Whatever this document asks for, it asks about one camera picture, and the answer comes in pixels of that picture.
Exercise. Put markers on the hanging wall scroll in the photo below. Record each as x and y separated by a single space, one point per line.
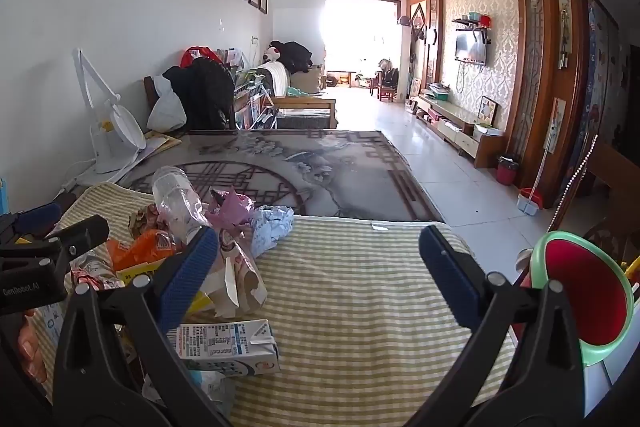
564 22

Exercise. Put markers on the person's left hand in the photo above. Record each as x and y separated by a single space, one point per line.
31 349

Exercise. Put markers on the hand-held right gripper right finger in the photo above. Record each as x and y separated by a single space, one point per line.
450 279

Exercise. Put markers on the yellow checked mat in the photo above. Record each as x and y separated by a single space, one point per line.
350 307

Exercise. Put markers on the shiny red snack wrapper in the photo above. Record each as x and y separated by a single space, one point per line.
92 274

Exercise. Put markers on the wall television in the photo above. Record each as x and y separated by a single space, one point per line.
471 47

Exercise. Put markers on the silver teal foil wrapper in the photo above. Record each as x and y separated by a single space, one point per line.
215 394

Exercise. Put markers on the dark patterned table cover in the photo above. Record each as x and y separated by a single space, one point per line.
320 177

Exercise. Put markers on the red bag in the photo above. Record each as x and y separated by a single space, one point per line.
192 55

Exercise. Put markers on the white paper ball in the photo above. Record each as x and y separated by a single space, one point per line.
270 229

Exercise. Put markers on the pink crumpled wrapper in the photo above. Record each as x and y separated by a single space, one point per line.
232 214

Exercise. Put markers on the torn yellow cardboard box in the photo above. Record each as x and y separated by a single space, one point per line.
127 276

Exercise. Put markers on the small wall calendar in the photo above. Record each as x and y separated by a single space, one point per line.
557 127

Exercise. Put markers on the white blue drink carton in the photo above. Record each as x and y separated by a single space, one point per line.
225 347

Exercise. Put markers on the crushed clear plastic bottle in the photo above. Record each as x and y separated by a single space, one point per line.
175 202

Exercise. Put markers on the orange plastic bag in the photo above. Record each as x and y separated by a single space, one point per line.
135 249

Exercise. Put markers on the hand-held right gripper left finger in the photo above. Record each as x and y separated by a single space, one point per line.
190 274

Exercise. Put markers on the small red trash can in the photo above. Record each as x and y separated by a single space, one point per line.
507 172

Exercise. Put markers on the brown patterned wrapper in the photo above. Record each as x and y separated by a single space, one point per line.
145 221

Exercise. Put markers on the blue toy board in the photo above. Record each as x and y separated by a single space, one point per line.
3 197

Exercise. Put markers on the white plastic bag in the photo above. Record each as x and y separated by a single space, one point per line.
166 107

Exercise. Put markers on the black jacket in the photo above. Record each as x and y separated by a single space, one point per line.
205 92

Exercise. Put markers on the magazine rack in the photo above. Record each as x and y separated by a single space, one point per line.
252 107

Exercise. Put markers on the small framed picture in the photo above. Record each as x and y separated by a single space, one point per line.
487 111

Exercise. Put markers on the small wooden chair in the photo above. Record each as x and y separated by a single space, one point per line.
386 91

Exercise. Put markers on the diamond wall decoration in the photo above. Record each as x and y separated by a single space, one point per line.
418 21

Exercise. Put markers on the crushed pink paper cup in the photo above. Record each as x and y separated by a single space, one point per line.
240 272

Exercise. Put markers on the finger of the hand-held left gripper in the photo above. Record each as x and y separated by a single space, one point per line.
37 217
85 229

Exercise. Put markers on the paper sheets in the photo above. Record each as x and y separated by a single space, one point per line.
160 143

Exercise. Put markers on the carved wooden chair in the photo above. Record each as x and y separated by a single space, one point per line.
612 179

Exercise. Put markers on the wooden television cabinet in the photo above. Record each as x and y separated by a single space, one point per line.
457 127

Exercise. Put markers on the red bin with green rim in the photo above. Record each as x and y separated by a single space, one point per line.
585 297

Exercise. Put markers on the wall shelf with items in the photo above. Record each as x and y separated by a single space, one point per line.
470 22

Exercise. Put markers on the yellow plastic toy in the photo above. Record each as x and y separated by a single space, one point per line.
632 269

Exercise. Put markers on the black white panda plush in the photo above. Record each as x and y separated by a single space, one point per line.
295 55

